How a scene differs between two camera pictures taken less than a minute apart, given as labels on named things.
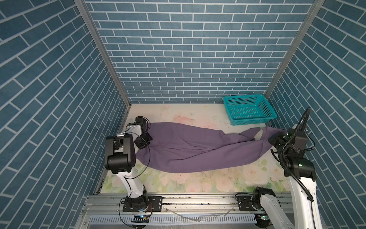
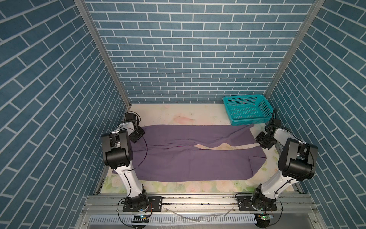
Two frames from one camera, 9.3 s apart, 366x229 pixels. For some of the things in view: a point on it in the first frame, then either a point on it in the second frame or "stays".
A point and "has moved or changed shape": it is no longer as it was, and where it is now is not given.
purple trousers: x=176 y=147 has moved or changed shape
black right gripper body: x=275 y=140 -> x=265 y=142
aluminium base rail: x=173 y=204 stays
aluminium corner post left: x=87 y=17 stays
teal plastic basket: x=249 y=109 stays
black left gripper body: x=140 y=142 -> x=135 y=136
